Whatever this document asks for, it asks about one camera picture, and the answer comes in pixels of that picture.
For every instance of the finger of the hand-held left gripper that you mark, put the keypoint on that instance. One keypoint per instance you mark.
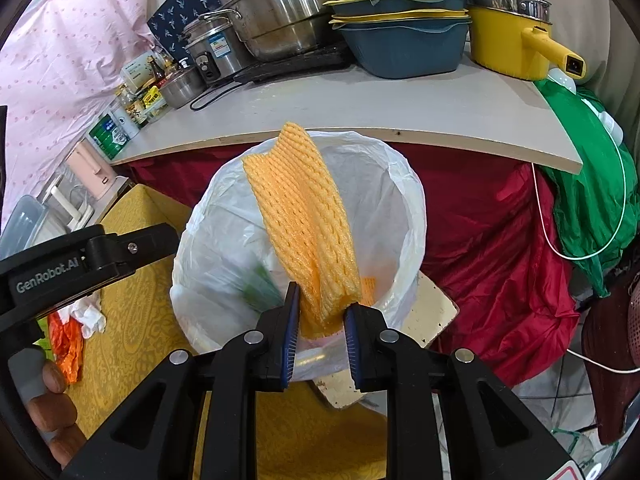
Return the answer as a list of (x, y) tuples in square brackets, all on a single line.
[(145, 245)]

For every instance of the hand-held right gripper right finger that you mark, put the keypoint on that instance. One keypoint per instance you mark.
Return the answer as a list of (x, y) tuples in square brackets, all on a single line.
[(352, 347)]

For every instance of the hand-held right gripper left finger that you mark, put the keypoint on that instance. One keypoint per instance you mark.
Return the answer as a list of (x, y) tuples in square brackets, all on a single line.
[(290, 345)]

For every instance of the orange printed plastic bag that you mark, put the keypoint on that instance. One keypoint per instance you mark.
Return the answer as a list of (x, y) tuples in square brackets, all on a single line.
[(67, 345)]

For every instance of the trash bin with white bag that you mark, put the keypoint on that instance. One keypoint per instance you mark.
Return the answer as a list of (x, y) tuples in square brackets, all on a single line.
[(225, 240)]

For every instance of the orange foam fruit net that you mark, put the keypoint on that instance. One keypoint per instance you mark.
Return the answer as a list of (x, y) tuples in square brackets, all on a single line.
[(300, 210), (368, 291)]

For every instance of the person's left hand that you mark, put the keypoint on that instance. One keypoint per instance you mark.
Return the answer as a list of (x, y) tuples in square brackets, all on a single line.
[(50, 410)]

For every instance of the dish box with grey lid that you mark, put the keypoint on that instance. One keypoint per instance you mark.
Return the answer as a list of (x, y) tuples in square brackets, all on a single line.
[(25, 230)]

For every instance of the white plastic bag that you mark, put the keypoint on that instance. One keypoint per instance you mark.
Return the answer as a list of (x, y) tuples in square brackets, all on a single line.
[(90, 315)]

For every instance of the green scrap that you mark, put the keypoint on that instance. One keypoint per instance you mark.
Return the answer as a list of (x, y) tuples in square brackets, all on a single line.
[(262, 285)]

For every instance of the white countertop appliance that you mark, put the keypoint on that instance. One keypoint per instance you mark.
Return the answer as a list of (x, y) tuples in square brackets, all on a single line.
[(70, 205)]

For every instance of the pink kettle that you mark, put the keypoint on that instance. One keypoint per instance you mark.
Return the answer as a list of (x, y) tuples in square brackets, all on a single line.
[(95, 170)]

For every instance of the white label bottle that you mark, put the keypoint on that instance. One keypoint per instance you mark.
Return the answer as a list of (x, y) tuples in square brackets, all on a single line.
[(131, 107)]

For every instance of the yellow seasoning box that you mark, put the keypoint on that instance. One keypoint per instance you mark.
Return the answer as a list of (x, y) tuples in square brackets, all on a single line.
[(155, 102)]

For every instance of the small steel pot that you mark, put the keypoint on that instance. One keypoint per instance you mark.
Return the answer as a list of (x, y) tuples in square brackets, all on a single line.
[(180, 87)]

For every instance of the white food package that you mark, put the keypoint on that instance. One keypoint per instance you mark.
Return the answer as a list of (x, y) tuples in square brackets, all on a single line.
[(135, 72)]

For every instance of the dark sauce bottle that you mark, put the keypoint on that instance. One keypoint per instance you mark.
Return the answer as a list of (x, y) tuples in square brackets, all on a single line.
[(157, 72)]

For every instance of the red cloth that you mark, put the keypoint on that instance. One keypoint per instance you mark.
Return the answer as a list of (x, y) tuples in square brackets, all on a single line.
[(490, 240)]

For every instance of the pink dotted curtain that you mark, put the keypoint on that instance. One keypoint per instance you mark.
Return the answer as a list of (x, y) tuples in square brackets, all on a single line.
[(60, 60)]

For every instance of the steel rice cooker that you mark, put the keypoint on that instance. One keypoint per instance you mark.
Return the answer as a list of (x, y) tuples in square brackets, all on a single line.
[(217, 50)]

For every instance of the dark blue printed cloth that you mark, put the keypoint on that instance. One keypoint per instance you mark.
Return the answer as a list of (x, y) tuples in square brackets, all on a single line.
[(175, 15)]

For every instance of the black induction cooker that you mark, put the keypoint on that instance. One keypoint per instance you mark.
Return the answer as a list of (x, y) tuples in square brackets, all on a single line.
[(300, 62)]

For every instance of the maroon cloth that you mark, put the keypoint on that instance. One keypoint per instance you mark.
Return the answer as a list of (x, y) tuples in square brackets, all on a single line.
[(610, 385)]

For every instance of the large steel steamer pot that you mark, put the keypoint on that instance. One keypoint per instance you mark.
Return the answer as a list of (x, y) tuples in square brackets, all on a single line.
[(280, 10)]

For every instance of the green plastic bag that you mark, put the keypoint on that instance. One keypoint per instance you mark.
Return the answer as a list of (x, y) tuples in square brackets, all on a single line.
[(590, 200)]

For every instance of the blue basin with yellow strainer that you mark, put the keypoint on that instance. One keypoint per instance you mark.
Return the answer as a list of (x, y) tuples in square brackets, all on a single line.
[(400, 4), (405, 50)]

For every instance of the white plastic device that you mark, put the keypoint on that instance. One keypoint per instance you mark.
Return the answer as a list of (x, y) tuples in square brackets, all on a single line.
[(607, 122)]

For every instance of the yellow mug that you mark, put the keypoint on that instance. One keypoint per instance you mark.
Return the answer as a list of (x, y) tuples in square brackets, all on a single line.
[(500, 35)]

